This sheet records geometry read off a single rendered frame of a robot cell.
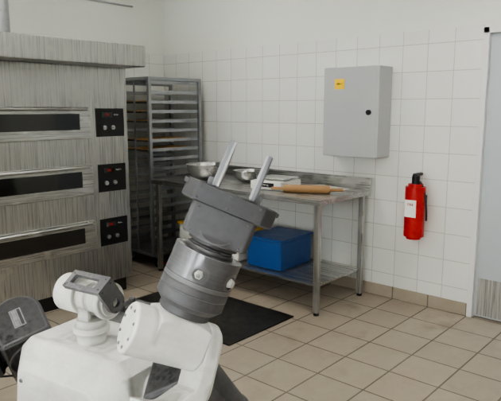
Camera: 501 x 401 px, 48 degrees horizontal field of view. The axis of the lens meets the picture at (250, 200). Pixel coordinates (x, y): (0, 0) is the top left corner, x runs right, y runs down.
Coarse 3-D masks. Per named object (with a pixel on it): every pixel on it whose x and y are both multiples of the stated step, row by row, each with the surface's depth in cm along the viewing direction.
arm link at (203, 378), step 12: (216, 336) 72; (216, 348) 71; (204, 360) 70; (216, 360) 71; (192, 372) 71; (204, 372) 70; (180, 384) 73; (192, 384) 70; (204, 384) 69; (168, 396) 72; (180, 396) 70; (192, 396) 68; (204, 396) 69
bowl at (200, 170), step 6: (192, 162) 536; (198, 162) 540; (204, 162) 542; (210, 162) 542; (216, 162) 540; (192, 168) 510; (198, 168) 507; (204, 168) 506; (210, 168) 506; (216, 168) 509; (192, 174) 515; (198, 174) 510; (204, 174) 509; (210, 174) 510; (204, 180) 519
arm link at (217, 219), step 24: (192, 192) 68; (216, 192) 68; (192, 216) 69; (216, 216) 69; (240, 216) 68; (264, 216) 68; (192, 240) 70; (216, 240) 68; (240, 240) 69; (168, 264) 70; (192, 264) 67; (216, 264) 67; (240, 264) 71; (216, 288) 68
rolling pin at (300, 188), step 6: (288, 186) 439; (294, 186) 438; (300, 186) 437; (306, 186) 436; (312, 186) 436; (318, 186) 435; (324, 186) 434; (288, 192) 441; (294, 192) 439; (300, 192) 438; (306, 192) 437; (312, 192) 436; (318, 192) 434; (324, 192) 433
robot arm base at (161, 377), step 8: (152, 368) 91; (160, 368) 90; (168, 368) 89; (176, 368) 88; (152, 376) 89; (160, 376) 88; (168, 376) 87; (176, 376) 86; (152, 384) 87; (160, 384) 86; (168, 384) 85; (176, 384) 84; (144, 392) 87; (152, 392) 86; (160, 392) 85; (248, 400) 93
